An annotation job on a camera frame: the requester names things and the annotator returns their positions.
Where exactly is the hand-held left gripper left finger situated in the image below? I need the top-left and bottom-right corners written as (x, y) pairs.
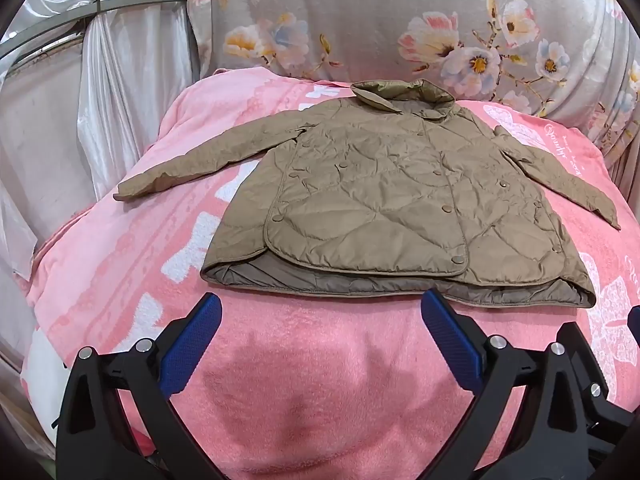
top-left (55, 294), bottom-right (224, 480)

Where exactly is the pink printed blanket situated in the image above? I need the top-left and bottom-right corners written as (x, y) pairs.
top-left (20, 67), bottom-right (640, 480)

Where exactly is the metal curtain rail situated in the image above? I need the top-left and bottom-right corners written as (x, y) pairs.
top-left (0, 0), bottom-right (188, 61)

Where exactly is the grey floral quilt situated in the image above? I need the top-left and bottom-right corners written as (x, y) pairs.
top-left (185, 0), bottom-right (640, 171)

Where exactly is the tan quilted jacket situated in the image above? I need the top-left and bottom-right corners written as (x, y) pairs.
top-left (114, 78), bottom-right (622, 309)

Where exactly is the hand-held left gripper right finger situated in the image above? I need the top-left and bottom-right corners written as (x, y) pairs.
top-left (421, 289), bottom-right (637, 480)

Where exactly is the white satin curtain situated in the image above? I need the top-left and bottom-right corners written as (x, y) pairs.
top-left (0, 0), bottom-right (201, 281)

